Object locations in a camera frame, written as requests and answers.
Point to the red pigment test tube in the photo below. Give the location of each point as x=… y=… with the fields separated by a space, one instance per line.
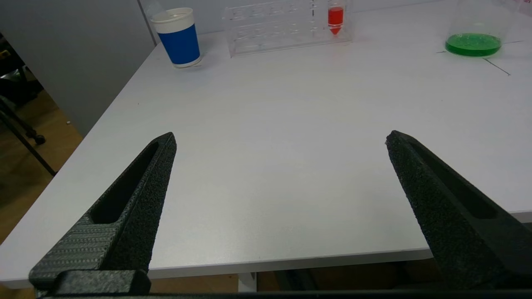
x=335 y=17

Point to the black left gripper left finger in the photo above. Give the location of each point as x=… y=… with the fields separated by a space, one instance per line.
x=133 y=216

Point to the clear acrylic test tube rack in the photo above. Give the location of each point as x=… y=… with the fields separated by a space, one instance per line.
x=272 y=39

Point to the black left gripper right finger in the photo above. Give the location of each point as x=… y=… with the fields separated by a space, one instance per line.
x=453 y=216

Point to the black background stand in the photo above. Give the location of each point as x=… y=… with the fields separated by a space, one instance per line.
x=25 y=139

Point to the clear glass beaker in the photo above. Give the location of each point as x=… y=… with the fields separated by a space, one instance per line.
x=471 y=45

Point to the blue white paper cup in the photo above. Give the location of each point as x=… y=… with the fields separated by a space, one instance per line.
x=179 y=41

